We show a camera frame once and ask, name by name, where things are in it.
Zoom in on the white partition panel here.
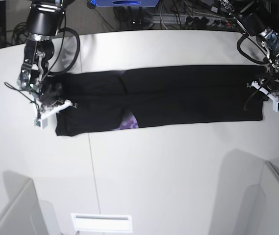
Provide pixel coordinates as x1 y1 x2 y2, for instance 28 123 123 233
233 162 279 235
0 171 49 235

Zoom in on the black T-shirt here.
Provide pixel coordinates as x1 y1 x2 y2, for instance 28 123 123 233
51 65 265 136

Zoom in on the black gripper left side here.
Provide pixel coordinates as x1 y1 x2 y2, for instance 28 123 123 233
259 73 279 94

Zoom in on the black robot arm right side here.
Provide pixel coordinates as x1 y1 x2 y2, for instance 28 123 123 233
15 0 80 110

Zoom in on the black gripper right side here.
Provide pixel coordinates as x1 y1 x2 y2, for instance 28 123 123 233
38 83 77 109

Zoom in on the white table slot plate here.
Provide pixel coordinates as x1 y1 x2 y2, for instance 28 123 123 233
71 213 133 233

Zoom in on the white partition panel right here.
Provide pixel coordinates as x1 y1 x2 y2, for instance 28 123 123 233
233 162 279 235

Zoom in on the coiled black cable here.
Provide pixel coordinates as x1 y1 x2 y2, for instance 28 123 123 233
11 22 29 46

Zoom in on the white partition panel left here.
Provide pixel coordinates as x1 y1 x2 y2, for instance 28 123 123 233
0 171 49 235

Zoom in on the blue box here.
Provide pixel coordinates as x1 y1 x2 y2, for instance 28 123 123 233
91 0 159 7

